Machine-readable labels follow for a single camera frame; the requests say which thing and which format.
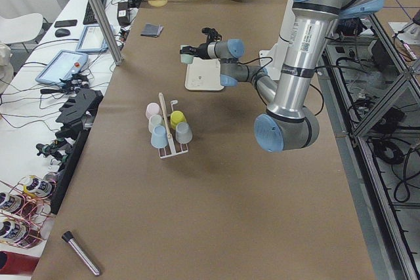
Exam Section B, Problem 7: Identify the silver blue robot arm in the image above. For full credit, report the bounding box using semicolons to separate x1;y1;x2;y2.
180;0;385;152

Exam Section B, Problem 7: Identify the black keyboard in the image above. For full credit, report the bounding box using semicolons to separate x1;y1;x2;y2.
83;0;108;26

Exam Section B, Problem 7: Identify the grey folded cloth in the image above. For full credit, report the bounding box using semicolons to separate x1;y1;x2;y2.
140;23;163;37

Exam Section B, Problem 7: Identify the green plastic cup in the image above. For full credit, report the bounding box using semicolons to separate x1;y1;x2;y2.
180;45;194;64

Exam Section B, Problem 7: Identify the blue teach pendant near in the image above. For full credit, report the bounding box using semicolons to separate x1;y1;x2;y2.
35;50;89;85

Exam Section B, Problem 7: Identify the cream rabbit tray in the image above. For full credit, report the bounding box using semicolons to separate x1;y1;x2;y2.
184;57;224;92

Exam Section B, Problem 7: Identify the pink plastic cup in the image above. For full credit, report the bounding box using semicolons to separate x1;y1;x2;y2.
145;102;161;119

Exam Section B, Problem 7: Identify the black computer mouse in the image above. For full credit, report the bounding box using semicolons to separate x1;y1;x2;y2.
54;28;71;38

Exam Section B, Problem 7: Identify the aluminium frame post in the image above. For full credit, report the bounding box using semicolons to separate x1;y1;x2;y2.
88;0;123;66

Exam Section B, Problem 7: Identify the metal tube with black cap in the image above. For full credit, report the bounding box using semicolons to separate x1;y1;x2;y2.
62;231;102;277

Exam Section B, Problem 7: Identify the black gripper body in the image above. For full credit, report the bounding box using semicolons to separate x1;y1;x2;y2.
194;43;208;59

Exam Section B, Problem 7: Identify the yellow plastic cup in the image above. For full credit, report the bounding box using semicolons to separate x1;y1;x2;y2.
170;110;186;130

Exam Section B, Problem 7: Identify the black stand fixture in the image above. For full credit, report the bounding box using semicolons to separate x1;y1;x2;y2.
36;89;104;214

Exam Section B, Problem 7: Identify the grey plastic cup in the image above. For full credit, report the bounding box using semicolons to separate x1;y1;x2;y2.
175;122;193;144

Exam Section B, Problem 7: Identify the blue teach pendant far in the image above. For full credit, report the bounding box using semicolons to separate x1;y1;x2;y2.
75;24;108;54

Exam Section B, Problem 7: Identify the white wire cup rack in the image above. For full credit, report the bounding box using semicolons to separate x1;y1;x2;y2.
158;92;189;159

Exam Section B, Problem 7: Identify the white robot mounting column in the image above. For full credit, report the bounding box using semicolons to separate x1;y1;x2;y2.
259;0;295;81

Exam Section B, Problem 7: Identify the pale cream plastic cup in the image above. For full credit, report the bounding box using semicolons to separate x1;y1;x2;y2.
148;114;164;133

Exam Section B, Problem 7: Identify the white chair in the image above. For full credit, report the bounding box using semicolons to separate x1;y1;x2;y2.
1;13;43;52

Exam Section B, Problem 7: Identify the blue teach pendant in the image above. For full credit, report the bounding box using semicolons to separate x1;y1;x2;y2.
35;50;89;85
75;24;108;54

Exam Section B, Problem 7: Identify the blue plastic cup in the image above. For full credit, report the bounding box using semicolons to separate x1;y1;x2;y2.
151;125;169;149

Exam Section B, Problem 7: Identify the black smartphone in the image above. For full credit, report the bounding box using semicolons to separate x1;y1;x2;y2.
54;19;77;28

